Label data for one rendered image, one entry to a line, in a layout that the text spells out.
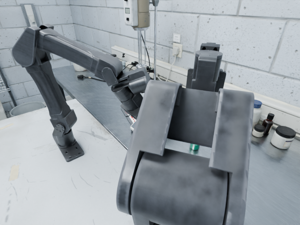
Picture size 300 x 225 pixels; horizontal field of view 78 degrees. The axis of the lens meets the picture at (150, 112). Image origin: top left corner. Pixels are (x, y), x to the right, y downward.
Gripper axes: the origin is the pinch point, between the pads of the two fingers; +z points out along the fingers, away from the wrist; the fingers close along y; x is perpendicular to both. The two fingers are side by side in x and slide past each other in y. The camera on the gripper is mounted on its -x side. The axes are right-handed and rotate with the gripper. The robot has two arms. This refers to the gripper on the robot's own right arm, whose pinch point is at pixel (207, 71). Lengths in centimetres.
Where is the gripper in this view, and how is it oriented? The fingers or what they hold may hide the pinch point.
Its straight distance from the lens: 63.1
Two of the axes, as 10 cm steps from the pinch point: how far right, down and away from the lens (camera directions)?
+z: 3.2, -4.9, 8.1
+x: 0.0, 8.5, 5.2
